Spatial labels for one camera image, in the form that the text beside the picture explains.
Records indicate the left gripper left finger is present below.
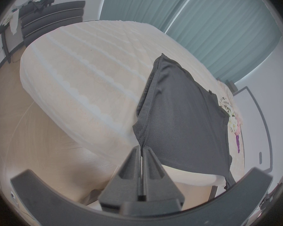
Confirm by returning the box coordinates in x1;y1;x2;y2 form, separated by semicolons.
98;146;142;210

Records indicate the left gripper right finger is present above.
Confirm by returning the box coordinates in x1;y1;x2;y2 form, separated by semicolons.
142;146;185;208

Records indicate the black long-sleeved top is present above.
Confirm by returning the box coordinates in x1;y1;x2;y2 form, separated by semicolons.
132;53;236;190

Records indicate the pile of clothes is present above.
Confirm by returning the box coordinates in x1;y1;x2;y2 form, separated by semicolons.
32;0;57;12

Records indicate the pink garment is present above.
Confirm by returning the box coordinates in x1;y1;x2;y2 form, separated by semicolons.
234;116;243;136

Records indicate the white printed garment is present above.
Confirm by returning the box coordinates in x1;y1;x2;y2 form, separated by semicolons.
218;97;238;133

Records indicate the pale pink pillow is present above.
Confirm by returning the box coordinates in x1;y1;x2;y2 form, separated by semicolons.
216;78;234;99

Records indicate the bed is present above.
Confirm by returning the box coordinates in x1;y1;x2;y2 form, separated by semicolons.
19;20;273;202

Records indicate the grey bedside table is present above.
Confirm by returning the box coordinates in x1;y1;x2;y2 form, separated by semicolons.
226;80;238;93

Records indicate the blue-green curtain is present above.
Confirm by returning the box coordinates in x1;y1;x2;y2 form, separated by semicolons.
166;0;283;84
99;0;198;33

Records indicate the dark grey chest of drawers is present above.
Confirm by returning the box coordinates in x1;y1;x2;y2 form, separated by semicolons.
19;1;86;48

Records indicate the dark small table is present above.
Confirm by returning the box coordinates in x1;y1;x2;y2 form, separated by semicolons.
0;24;13;63

